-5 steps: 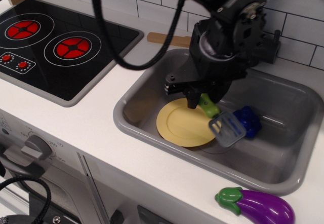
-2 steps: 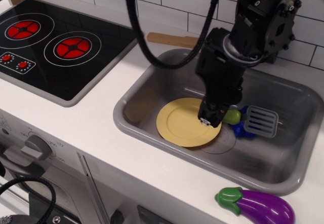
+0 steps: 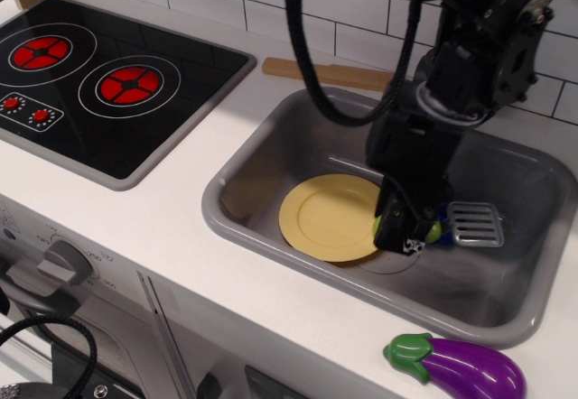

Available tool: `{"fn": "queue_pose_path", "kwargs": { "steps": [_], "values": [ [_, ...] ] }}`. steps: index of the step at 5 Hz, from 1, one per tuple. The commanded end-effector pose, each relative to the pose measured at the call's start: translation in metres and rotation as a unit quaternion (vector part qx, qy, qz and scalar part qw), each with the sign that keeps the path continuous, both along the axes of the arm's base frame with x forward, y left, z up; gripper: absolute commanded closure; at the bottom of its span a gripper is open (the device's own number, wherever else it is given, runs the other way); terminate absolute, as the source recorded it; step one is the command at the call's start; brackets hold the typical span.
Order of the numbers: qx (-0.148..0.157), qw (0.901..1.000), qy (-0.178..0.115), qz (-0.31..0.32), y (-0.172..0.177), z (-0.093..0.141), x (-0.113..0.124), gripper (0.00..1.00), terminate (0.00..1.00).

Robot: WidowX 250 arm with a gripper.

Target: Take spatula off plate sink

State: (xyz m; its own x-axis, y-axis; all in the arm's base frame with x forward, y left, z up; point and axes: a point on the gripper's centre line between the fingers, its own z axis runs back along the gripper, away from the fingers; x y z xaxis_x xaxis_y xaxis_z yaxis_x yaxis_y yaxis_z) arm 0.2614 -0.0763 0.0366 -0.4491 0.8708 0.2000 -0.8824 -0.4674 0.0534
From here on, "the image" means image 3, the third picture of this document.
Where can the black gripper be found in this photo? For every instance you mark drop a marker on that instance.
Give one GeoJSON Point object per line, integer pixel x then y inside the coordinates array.
{"type": "Point", "coordinates": [413, 153]}

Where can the green handled grey spatula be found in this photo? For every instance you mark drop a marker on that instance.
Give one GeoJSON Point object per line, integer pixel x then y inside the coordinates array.
{"type": "Point", "coordinates": [474, 224]}

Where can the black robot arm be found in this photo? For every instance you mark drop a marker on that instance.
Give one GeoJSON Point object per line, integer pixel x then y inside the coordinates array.
{"type": "Point", "coordinates": [483, 59]}

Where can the yellow round plate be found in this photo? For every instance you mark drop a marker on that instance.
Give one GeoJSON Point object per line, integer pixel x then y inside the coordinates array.
{"type": "Point", "coordinates": [331, 217]}

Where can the grey plastic sink basin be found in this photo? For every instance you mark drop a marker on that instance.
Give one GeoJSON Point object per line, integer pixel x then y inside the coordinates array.
{"type": "Point", "coordinates": [493, 296]}

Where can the blue toy grapes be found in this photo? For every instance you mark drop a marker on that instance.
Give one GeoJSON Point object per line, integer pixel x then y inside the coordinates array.
{"type": "Point", "coordinates": [446, 238]}

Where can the purple toy eggplant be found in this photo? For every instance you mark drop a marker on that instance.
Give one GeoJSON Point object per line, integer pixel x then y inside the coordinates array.
{"type": "Point", "coordinates": [460, 368]}

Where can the dark grey faucet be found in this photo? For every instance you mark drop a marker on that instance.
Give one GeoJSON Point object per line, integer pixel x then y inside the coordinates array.
{"type": "Point", "coordinates": [428, 77]}

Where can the wooden block strip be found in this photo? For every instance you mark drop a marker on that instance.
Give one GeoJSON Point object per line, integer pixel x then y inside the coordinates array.
{"type": "Point", "coordinates": [336, 75]}

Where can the black toy stovetop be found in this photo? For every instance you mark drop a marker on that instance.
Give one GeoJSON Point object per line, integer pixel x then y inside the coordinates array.
{"type": "Point", "coordinates": [104, 96]}

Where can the grey oven knob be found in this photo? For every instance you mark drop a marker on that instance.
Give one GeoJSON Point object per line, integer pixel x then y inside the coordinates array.
{"type": "Point", "coordinates": [64, 263]}

